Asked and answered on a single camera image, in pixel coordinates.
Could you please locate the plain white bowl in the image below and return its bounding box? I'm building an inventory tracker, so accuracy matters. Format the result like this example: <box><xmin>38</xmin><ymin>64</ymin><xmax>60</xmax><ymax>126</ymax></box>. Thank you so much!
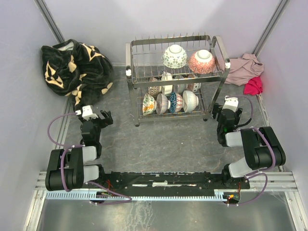
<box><xmin>182</xmin><ymin>90</ymin><xmax>199</xmax><ymax>113</ymax></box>

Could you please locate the blue triangle patterned bowl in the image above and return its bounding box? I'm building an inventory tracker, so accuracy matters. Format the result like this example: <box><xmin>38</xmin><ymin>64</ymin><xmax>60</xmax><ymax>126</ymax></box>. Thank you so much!
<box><xmin>169</xmin><ymin>92</ymin><xmax>183</xmax><ymax>113</ymax></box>

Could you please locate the yellow floral bowl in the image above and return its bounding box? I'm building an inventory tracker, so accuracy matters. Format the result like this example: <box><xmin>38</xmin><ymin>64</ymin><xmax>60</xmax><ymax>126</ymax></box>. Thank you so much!
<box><xmin>142</xmin><ymin>93</ymin><xmax>156</xmax><ymax>116</ymax></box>

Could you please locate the black leaf patterned bowl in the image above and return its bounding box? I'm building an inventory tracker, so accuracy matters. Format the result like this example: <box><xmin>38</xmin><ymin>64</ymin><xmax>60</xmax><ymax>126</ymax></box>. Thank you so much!
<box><xmin>188</xmin><ymin>50</ymin><xmax>216</xmax><ymax>74</ymax></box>

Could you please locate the stainless steel dish rack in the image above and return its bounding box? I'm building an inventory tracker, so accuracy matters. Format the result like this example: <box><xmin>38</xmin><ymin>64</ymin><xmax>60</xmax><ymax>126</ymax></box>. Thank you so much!
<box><xmin>125</xmin><ymin>34</ymin><xmax>231</xmax><ymax>127</ymax></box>

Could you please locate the brown cross patterned bowl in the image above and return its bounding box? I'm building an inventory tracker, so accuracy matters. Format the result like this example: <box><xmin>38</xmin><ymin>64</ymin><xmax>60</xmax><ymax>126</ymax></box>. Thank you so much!
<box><xmin>148</xmin><ymin>77</ymin><xmax>162</xmax><ymax>98</ymax></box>

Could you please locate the white scalloped bowl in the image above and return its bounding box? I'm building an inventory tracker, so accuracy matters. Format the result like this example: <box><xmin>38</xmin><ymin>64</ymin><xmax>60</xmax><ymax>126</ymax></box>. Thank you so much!
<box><xmin>160</xmin><ymin>71</ymin><xmax>174</xmax><ymax>96</ymax></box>

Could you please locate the red diamond patterned bowl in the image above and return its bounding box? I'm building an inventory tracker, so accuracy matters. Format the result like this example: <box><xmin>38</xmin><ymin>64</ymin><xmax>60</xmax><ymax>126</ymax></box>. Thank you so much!
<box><xmin>162</xmin><ymin>44</ymin><xmax>188</xmax><ymax>69</ymax></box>

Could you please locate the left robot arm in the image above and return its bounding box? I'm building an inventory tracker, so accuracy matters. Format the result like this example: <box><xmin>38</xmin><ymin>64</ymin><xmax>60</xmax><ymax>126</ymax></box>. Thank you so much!
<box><xmin>45</xmin><ymin>109</ymin><xmax>113</xmax><ymax>192</ymax></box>

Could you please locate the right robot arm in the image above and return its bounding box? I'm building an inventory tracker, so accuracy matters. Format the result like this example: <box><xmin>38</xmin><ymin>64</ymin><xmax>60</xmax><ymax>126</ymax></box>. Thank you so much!
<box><xmin>212</xmin><ymin>101</ymin><xmax>286</xmax><ymax>188</ymax></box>

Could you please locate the magenta cloth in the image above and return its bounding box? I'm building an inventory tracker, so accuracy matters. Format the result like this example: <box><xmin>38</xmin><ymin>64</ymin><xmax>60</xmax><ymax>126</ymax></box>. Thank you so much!
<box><xmin>244</xmin><ymin>76</ymin><xmax>263</xmax><ymax>96</ymax></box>

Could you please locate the dusty pink cloth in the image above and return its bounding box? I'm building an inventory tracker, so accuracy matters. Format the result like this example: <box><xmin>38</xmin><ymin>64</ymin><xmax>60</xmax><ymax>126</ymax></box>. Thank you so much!
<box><xmin>225</xmin><ymin>53</ymin><xmax>264</xmax><ymax>86</ymax></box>

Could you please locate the black and cream blanket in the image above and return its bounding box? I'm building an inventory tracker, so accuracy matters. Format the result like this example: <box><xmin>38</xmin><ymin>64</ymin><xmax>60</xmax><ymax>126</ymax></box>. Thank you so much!
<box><xmin>41</xmin><ymin>39</ymin><xmax>115</xmax><ymax>111</ymax></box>

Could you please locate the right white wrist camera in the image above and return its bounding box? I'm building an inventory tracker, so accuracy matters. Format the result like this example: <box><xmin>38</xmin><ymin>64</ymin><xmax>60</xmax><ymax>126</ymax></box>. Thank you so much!
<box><xmin>222</xmin><ymin>96</ymin><xmax>239</xmax><ymax>112</ymax></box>

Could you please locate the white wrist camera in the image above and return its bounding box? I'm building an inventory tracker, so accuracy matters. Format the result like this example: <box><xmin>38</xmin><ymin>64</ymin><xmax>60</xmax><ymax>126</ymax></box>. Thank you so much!
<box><xmin>75</xmin><ymin>105</ymin><xmax>98</xmax><ymax>120</ymax></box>
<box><xmin>222</xmin><ymin>96</ymin><xmax>239</xmax><ymax>112</ymax></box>

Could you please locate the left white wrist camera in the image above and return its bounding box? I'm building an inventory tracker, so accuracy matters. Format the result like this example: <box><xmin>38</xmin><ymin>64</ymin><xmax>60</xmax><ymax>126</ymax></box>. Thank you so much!
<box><xmin>75</xmin><ymin>105</ymin><xmax>98</xmax><ymax>120</ymax></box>

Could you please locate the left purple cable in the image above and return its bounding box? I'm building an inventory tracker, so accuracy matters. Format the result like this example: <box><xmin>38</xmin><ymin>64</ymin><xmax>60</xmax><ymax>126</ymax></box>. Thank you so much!
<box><xmin>47</xmin><ymin>112</ymin><xmax>133</xmax><ymax>206</ymax></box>

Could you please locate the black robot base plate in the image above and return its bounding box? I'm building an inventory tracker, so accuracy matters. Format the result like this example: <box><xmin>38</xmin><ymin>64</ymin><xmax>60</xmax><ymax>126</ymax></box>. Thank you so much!
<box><xmin>94</xmin><ymin>172</ymin><xmax>250</xmax><ymax>197</ymax></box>

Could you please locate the light blue cable duct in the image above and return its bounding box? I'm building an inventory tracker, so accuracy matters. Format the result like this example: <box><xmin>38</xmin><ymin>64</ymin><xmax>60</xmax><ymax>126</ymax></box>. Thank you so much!
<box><xmin>45</xmin><ymin>189</ymin><xmax>240</xmax><ymax>200</ymax></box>

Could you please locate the aluminium frame rail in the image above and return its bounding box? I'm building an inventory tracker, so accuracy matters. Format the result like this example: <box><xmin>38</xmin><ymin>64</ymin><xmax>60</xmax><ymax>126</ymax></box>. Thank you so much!
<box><xmin>23</xmin><ymin>167</ymin><xmax>308</xmax><ymax>231</ymax></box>

